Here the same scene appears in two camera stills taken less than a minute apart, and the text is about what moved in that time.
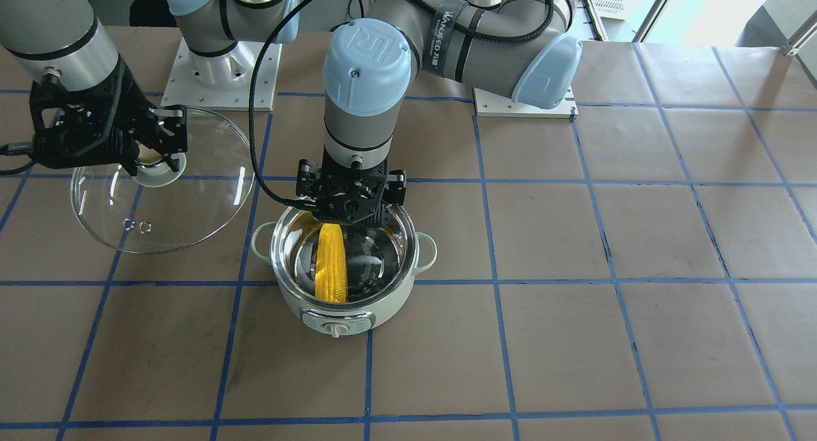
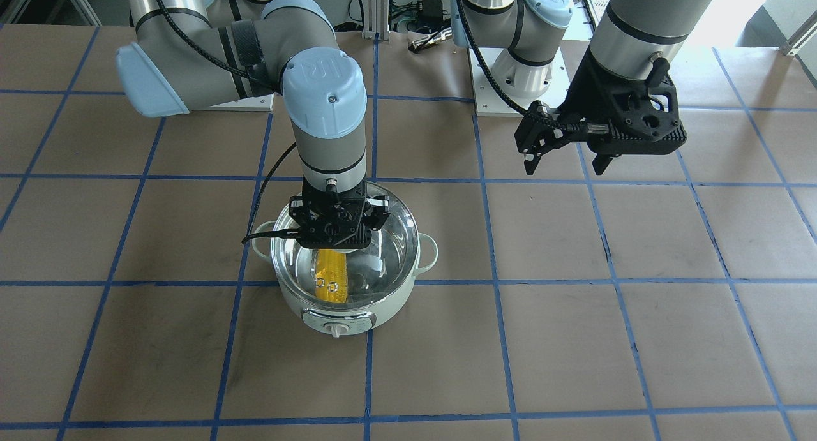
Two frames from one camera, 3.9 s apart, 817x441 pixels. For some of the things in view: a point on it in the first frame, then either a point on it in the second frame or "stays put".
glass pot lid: (163, 209) → (350, 277)
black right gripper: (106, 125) → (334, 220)
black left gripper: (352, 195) → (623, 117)
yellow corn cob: (331, 284) stays put
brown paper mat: (645, 270) stays put
